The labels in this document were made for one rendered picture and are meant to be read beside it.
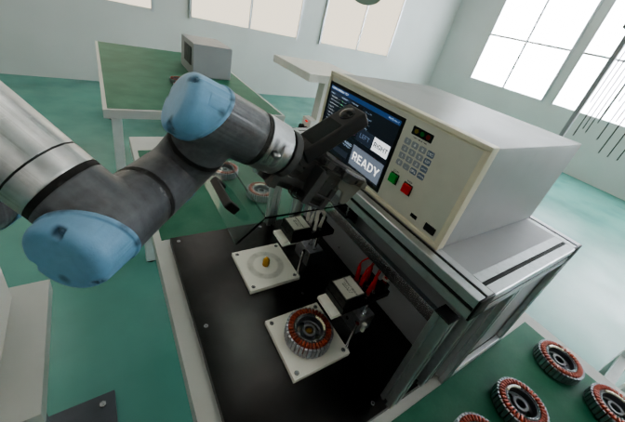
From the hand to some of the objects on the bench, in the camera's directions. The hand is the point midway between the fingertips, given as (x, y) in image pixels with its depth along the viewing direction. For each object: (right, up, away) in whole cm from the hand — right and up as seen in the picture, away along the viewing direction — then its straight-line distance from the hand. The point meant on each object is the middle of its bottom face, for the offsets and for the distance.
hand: (363, 179), depth 57 cm
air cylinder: (-11, -23, +40) cm, 47 cm away
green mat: (+34, -65, -7) cm, 74 cm away
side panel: (+32, -46, +24) cm, 61 cm away
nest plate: (-23, -25, +32) cm, 46 cm away
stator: (-11, -36, +14) cm, 41 cm away
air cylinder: (+1, -36, +23) cm, 43 cm away
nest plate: (-11, -38, +15) cm, 42 cm away
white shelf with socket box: (-16, +20, +118) cm, 121 cm away
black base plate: (-16, -33, +25) cm, 45 cm away
